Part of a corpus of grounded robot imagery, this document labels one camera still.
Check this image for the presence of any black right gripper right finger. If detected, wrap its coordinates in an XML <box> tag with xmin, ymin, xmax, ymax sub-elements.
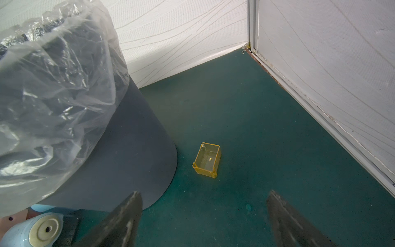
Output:
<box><xmin>266</xmin><ymin>190</ymin><xmax>336</xmax><ymax>247</ymax></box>

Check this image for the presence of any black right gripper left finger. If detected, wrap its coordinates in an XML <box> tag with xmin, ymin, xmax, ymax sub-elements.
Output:
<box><xmin>73</xmin><ymin>191</ymin><xmax>143</xmax><ymax>247</ymax></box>

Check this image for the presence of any light blue pencil sharpener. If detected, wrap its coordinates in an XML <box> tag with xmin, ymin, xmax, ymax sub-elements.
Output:
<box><xmin>1</xmin><ymin>207</ymin><xmax>79</xmax><ymax>247</ymax></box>

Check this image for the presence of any yellow transparent shavings tray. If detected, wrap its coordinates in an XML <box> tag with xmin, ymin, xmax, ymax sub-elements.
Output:
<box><xmin>192</xmin><ymin>142</ymin><xmax>222</xmax><ymax>179</ymax></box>

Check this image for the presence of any pink pencil sharpener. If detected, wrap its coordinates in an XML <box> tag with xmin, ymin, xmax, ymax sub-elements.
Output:
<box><xmin>0</xmin><ymin>209</ymin><xmax>28</xmax><ymax>239</ymax></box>

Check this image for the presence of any grey trash bin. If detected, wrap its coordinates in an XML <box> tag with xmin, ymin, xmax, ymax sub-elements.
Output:
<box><xmin>42</xmin><ymin>82</ymin><xmax>178</xmax><ymax>212</ymax></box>

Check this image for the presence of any clear plastic bin liner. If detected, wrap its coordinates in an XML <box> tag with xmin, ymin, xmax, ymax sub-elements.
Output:
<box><xmin>1</xmin><ymin>1</ymin><xmax>130</xmax><ymax>217</ymax></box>

